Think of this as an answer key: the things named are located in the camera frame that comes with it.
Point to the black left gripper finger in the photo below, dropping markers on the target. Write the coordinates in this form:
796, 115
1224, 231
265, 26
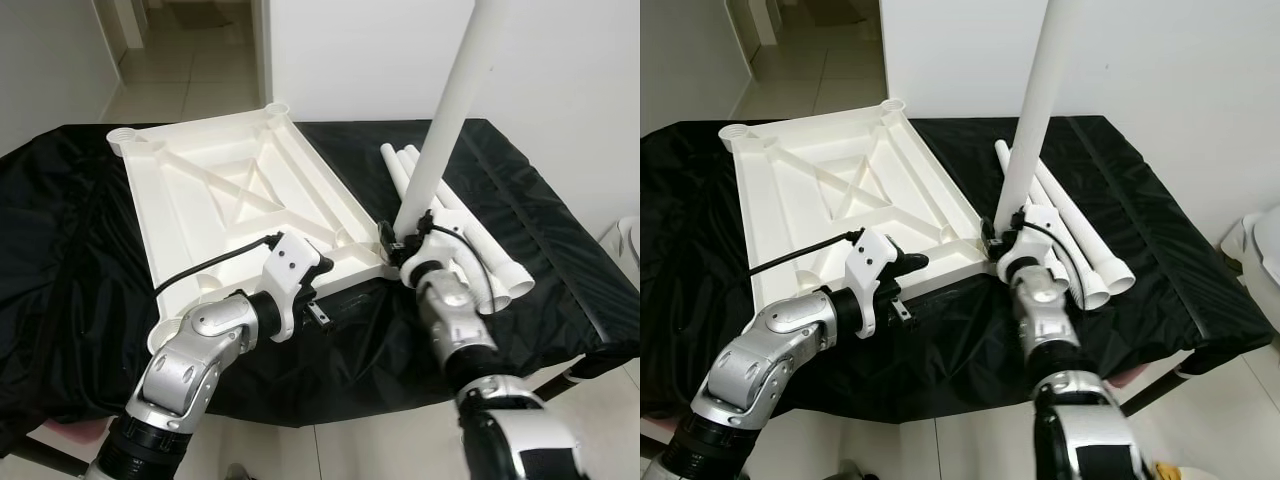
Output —
324, 265
318, 315
900, 310
910, 264

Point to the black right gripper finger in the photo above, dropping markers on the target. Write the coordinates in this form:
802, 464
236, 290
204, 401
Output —
988, 240
386, 240

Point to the white plastic table top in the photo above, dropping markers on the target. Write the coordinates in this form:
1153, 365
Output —
820, 190
200, 200

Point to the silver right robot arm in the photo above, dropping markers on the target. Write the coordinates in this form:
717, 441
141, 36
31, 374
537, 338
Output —
1040, 320
450, 320

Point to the black tablecloth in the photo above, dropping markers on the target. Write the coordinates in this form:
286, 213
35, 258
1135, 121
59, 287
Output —
380, 350
960, 350

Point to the silver robot left leg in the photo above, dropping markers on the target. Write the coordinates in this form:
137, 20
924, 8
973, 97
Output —
238, 472
852, 472

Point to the black metal table leg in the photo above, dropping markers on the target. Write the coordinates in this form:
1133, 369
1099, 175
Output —
1180, 392
50, 458
575, 375

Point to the yellow crumpled cloth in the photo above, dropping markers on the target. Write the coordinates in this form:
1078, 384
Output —
1167, 471

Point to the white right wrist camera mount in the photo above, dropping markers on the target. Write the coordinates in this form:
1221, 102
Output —
1020, 272
415, 272

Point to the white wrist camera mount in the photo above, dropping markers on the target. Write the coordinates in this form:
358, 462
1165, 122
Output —
290, 262
872, 258
415, 272
1020, 272

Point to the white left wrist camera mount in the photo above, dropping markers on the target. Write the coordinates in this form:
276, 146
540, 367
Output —
872, 258
290, 262

